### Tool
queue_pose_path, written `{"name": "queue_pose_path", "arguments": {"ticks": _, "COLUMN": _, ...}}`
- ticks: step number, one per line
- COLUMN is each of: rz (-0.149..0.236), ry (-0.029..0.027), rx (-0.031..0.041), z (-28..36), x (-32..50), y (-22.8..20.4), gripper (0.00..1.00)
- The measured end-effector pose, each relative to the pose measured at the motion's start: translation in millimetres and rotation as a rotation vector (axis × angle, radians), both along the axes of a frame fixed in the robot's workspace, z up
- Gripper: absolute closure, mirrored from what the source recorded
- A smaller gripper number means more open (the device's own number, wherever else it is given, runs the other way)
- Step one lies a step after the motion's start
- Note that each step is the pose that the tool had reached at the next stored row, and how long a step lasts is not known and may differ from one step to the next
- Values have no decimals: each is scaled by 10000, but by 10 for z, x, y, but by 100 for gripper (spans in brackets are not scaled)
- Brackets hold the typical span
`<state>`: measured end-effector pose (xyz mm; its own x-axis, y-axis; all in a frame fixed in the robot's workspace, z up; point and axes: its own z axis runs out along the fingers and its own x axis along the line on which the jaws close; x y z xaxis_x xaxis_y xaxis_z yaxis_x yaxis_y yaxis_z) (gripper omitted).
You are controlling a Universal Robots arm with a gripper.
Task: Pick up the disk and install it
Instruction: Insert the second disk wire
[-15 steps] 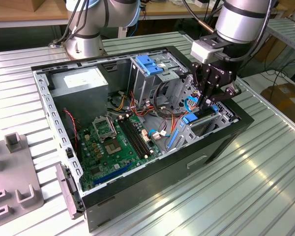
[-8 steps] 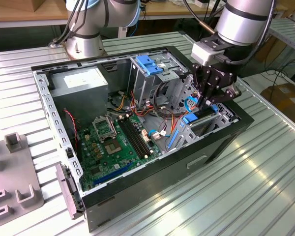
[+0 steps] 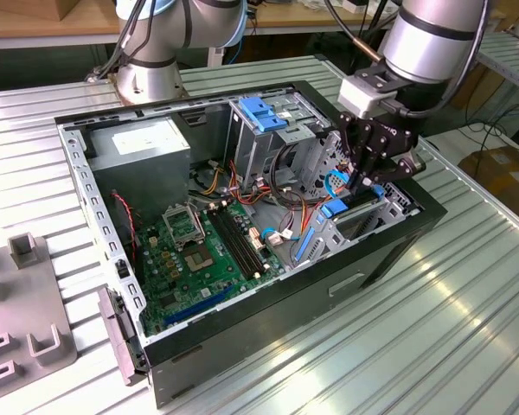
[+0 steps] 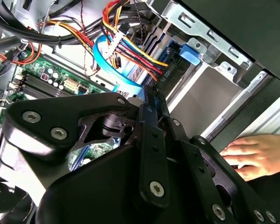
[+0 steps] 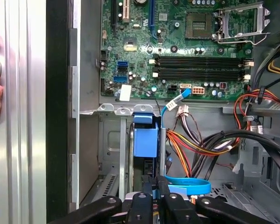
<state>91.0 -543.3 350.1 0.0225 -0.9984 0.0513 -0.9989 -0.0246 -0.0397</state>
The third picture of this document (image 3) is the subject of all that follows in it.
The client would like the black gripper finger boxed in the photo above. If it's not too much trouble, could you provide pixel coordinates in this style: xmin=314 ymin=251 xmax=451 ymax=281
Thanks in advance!
xmin=338 ymin=110 xmax=365 ymax=195
xmin=362 ymin=149 xmax=427 ymax=196

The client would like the orange red power wire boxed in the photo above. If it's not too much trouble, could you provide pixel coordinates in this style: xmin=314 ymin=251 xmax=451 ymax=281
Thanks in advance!
xmin=333 ymin=158 xmax=356 ymax=195

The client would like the long blue data wire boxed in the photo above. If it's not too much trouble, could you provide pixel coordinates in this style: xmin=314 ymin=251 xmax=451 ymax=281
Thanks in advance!
xmin=324 ymin=169 xmax=355 ymax=201

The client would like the grey perforated disk bay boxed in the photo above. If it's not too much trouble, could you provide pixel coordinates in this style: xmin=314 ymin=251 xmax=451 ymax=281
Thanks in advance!
xmin=293 ymin=129 xmax=420 ymax=267

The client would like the blue plastic drive latch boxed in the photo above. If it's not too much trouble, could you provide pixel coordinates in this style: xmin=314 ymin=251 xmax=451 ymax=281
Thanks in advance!
xmin=238 ymin=97 xmax=289 ymax=133

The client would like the large brown cardboard box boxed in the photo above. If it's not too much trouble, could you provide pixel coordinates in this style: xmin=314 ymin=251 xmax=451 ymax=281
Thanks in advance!
xmin=458 ymin=145 xmax=519 ymax=217

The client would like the grey optical drive cage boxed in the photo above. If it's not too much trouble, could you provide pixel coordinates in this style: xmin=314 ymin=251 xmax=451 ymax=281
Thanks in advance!
xmin=224 ymin=93 xmax=332 ymax=191

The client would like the wooden desk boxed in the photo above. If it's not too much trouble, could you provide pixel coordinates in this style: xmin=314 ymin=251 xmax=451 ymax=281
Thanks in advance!
xmin=0 ymin=0 xmax=507 ymax=51

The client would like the metal slat side table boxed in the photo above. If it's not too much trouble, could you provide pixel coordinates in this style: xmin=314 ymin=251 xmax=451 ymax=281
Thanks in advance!
xmin=475 ymin=32 xmax=519 ymax=96

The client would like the black RAM slot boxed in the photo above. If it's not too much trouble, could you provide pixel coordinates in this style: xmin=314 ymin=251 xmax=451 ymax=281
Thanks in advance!
xmin=213 ymin=207 xmax=260 ymax=278
xmin=218 ymin=206 xmax=266 ymax=275
xmin=207 ymin=209 xmax=254 ymax=281
xmin=224 ymin=205 xmax=272 ymax=271

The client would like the metal socket cover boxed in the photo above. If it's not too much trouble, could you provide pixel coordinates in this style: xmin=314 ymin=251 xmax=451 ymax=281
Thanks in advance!
xmin=161 ymin=202 xmax=207 ymax=251

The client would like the CPU socket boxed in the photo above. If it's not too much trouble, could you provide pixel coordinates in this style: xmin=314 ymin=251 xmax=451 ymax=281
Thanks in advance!
xmin=179 ymin=241 xmax=221 ymax=276

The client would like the black open PC case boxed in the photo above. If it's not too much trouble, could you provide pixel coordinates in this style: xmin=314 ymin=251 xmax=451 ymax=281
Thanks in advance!
xmin=54 ymin=80 xmax=449 ymax=410

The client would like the grey power supply unit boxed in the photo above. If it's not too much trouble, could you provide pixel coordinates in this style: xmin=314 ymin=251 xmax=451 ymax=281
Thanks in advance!
xmin=86 ymin=116 xmax=192 ymax=221

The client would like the green motherboard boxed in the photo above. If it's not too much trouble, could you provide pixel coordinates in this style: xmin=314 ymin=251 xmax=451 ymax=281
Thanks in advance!
xmin=136 ymin=201 xmax=286 ymax=336

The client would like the blue expansion slot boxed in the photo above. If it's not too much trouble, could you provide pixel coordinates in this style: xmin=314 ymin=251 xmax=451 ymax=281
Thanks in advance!
xmin=163 ymin=283 xmax=234 ymax=328

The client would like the grey plastic case bezel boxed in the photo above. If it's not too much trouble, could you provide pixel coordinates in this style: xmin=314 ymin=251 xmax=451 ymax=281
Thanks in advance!
xmin=97 ymin=287 xmax=151 ymax=386

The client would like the grey parts rack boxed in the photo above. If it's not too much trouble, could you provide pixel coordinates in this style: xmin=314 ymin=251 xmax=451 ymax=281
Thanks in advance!
xmin=0 ymin=233 xmax=79 ymax=394

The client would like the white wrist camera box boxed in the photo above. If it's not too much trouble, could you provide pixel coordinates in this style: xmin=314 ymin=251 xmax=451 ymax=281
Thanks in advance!
xmin=337 ymin=68 xmax=401 ymax=118

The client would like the black cable copper sleeve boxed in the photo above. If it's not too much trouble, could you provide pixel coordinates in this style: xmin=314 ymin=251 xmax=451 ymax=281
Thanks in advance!
xmin=324 ymin=0 xmax=384 ymax=62

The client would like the black wire loop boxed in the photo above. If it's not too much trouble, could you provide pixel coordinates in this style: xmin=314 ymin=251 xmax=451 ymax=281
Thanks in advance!
xmin=270 ymin=144 xmax=306 ymax=211

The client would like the thin orange wire strand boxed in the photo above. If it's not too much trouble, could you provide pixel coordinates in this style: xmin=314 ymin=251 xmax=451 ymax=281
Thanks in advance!
xmin=300 ymin=189 xmax=328 ymax=233

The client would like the red wire bundle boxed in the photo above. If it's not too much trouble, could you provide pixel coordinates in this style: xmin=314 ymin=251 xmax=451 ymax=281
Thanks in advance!
xmin=227 ymin=159 xmax=282 ymax=211

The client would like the short blue data wire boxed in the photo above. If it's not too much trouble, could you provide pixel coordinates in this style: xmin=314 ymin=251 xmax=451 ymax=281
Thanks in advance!
xmin=259 ymin=225 xmax=295 ymax=247

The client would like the yellow orange wire bundle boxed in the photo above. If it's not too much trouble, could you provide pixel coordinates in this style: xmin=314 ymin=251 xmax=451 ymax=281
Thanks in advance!
xmin=201 ymin=166 xmax=224 ymax=195

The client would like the red black twisted wire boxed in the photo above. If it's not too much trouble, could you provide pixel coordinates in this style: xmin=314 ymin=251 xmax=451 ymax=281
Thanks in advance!
xmin=112 ymin=192 xmax=138 ymax=260

